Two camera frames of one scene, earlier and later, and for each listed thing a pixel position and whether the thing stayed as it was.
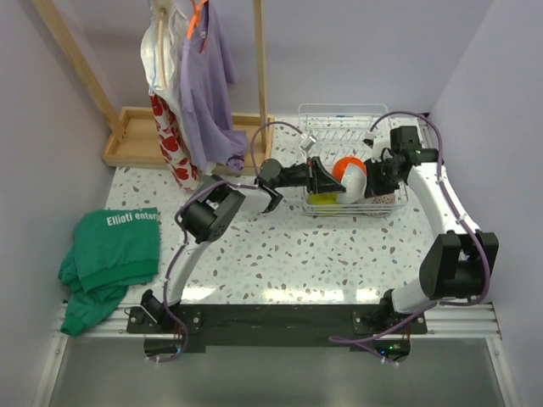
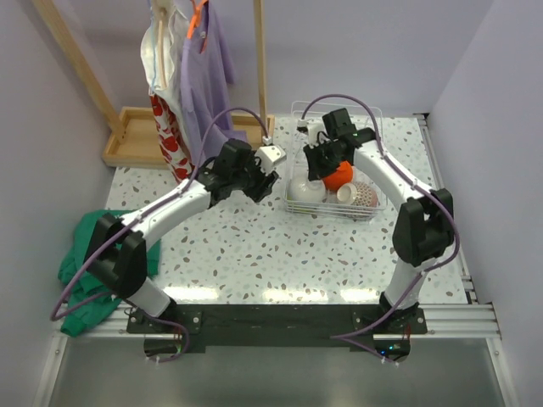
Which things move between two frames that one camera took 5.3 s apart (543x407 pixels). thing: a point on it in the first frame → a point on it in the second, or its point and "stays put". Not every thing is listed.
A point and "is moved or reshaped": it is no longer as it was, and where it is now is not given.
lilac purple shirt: [208, 70] stays put
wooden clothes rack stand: [133, 142] stays put
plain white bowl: [354, 179] → [303, 190]
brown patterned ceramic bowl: [383, 199] → [366, 196]
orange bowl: [339, 166] is moved or reshaped
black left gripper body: [314, 175] → [261, 185]
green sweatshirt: [112, 248] stays put
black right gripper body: [381, 177] → [323, 158]
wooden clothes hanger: [162, 14] stays put
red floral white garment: [162, 43] stays put
